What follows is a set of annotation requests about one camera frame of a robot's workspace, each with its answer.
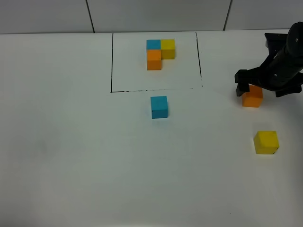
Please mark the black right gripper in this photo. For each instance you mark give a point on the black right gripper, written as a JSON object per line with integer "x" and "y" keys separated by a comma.
{"x": 280, "y": 72}

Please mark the orange template block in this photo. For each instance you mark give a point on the orange template block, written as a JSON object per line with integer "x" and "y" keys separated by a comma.
{"x": 154, "y": 61}

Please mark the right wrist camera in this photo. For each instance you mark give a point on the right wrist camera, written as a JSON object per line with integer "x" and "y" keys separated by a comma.
{"x": 275, "y": 42}

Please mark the blue template block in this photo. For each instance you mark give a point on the blue template block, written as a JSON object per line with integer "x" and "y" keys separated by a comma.
{"x": 153, "y": 44}

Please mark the yellow template block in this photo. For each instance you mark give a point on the yellow template block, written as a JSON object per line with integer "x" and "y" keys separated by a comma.
{"x": 168, "y": 49}

